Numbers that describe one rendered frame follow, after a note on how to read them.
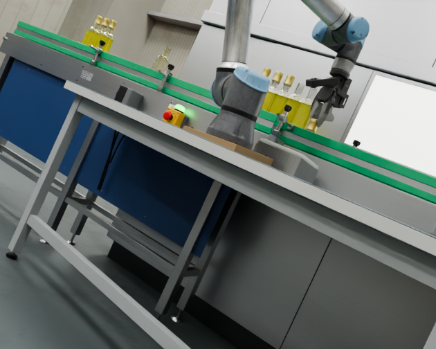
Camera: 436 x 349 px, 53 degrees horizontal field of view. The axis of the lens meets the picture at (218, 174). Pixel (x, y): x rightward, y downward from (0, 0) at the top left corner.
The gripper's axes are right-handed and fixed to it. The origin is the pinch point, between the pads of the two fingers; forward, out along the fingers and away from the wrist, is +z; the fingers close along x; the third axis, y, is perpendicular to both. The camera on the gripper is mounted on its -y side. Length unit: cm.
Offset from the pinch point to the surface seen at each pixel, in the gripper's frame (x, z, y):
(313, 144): 8.2, 6.2, 10.2
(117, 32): 616, -97, 44
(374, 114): 5.9, -15.4, 31.4
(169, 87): 62, 5, -34
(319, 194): -48, 24, -28
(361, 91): 13.1, -23.2, 26.9
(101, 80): 93, 13, -56
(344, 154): -2.9, 5.8, 17.1
